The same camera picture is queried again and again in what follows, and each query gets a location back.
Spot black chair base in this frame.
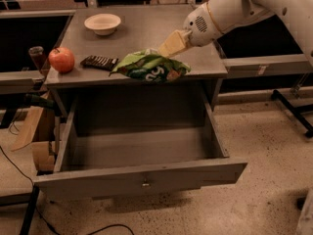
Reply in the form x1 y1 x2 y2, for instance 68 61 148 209
271 90 313 138

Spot black stand leg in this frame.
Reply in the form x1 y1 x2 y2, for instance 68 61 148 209
19 186 39 235

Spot black floor cable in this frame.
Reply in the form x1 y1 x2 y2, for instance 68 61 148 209
0 145 135 235

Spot grey cabinet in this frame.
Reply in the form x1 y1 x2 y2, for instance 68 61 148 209
45 5 227 117

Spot red apple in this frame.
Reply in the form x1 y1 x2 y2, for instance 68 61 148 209
48 47 75 73

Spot green rice chip bag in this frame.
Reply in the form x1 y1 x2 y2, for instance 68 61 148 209
111 49 191 83

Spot brown glass cup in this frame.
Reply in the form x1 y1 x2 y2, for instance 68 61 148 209
28 46 46 72

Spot beige bowl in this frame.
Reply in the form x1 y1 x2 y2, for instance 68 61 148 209
84 14 121 36

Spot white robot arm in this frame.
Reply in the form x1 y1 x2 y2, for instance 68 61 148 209
158 0 313 65

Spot grey left bench rail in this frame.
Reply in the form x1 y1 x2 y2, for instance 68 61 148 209
0 10 74 94

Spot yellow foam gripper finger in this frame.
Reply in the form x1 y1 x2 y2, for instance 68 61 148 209
158 30 192 58

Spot dark chocolate bar wrapper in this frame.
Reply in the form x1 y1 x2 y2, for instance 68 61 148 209
80 55 118 71

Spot grey open top drawer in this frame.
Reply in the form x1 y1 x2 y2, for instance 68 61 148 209
35 92 246 200

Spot green bottle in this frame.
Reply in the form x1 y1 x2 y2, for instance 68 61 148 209
24 94 55 110

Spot cardboard box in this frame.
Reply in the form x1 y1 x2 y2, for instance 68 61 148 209
10 106 57 172

